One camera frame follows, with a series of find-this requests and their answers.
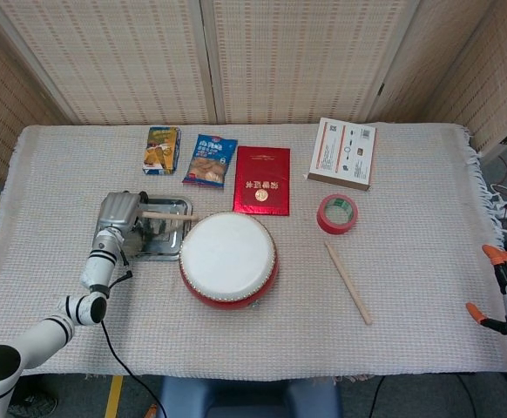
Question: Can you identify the red certificate booklet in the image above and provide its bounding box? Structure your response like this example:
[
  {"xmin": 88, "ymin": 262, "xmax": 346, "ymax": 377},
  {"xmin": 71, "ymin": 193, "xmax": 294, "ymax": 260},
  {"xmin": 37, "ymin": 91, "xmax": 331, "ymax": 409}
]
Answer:
[{"xmin": 232, "ymin": 145, "xmax": 291, "ymax": 217}]

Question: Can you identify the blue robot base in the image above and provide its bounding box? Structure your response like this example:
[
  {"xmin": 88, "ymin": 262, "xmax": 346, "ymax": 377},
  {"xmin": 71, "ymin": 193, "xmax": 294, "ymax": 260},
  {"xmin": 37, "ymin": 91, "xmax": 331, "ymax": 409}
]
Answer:
[{"xmin": 157, "ymin": 374, "xmax": 343, "ymax": 418}]

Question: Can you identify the stainless steel tray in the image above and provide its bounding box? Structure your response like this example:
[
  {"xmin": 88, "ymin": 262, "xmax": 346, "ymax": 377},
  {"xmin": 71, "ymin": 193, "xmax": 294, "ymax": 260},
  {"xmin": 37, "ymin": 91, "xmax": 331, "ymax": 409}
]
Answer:
[{"xmin": 122, "ymin": 195, "xmax": 193, "ymax": 262}]

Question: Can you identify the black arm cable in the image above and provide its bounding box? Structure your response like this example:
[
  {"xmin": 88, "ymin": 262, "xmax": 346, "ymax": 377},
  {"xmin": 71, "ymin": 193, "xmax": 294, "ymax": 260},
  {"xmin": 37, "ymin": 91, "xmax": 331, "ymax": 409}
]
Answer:
[{"xmin": 99, "ymin": 256, "xmax": 167, "ymax": 418}]

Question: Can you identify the white woven tablecloth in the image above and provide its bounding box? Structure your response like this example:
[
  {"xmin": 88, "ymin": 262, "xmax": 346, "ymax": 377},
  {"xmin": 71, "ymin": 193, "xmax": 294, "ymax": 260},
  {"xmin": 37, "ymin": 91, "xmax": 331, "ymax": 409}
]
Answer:
[{"xmin": 0, "ymin": 123, "xmax": 507, "ymax": 378}]

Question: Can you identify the red tape roll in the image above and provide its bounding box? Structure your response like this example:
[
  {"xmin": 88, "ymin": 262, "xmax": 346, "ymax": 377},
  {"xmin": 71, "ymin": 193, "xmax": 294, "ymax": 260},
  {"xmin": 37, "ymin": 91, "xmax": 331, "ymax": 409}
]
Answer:
[{"xmin": 315, "ymin": 193, "xmax": 360, "ymax": 235}]

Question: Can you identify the woven folding screen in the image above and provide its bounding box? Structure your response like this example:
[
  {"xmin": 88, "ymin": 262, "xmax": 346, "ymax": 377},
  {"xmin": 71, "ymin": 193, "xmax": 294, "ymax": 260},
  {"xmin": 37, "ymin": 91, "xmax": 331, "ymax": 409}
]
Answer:
[{"xmin": 0, "ymin": 0, "xmax": 507, "ymax": 184}]

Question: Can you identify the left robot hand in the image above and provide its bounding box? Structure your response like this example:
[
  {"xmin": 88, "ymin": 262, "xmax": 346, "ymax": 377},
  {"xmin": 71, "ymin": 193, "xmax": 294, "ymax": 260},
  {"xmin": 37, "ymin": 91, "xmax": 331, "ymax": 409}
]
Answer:
[{"xmin": 96, "ymin": 190, "xmax": 150, "ymax": 239}]

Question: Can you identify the yellow and blue snack box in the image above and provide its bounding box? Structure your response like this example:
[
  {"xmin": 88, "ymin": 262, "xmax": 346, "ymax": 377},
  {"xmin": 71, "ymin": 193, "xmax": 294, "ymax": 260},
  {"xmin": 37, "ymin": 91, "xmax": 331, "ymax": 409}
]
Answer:
[{"xmin": 142, "ymin": 125, "xmax": 183, "ymax": 177}]

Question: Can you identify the wooden drumstick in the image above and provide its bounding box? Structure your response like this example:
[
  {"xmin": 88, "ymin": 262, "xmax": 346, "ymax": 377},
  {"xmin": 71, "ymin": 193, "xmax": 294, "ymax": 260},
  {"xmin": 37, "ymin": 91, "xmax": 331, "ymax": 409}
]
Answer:
[
  {"xmin": 141, "ymin": 211, "xmax": 199, "ymax": 221},
  {"xmin": 323, "ymin": 242, "xmax": 374, "ymax": 326}
]

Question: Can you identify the blue snack bag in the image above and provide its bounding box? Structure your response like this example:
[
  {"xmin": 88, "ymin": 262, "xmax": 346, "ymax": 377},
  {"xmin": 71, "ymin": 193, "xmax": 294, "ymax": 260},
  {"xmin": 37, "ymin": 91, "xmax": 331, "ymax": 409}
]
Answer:
[{"xmin": 181, "ymin": 133, "xmax": 239, "ymax": 190}]

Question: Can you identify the red drum with white skin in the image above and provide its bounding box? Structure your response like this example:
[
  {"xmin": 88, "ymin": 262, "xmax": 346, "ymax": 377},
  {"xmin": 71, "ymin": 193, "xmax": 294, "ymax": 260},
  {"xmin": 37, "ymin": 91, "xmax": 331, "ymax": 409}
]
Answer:
[{"xmin": 179, "ymin": 211, "xmax": 279, "ymax": 311}]

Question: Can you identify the cardboard box with white label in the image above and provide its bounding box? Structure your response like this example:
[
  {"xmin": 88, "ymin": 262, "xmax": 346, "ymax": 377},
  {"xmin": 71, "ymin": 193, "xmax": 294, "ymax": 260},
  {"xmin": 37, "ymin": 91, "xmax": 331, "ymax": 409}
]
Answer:
[{"xmin": 307, "ymin": 117, "xmax": 378, "ymax": 192}]

